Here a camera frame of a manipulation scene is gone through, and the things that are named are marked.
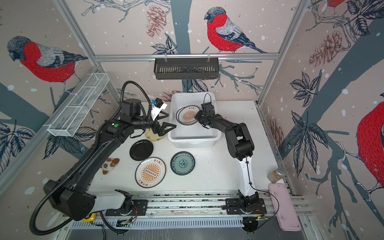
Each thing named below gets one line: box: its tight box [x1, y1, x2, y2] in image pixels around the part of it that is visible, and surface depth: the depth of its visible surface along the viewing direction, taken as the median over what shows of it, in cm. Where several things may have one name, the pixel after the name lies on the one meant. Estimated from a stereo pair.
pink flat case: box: [268, 183, 302, 231], surface depth 71 cm
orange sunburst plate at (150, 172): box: [135, 157, 167, 189], surface depth 87 cm
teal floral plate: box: [170, 151, 196, 176], surface depth 90 cm
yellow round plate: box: [145, 128, 166, 142], surface depth 66 cm
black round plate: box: [129, 139, 154, 161], surface depth 94 cm
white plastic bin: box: [168, 91, 222, 149], surface depth 106 cm
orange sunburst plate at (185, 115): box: [176, 105, 201, 126], surface depth 113 cm
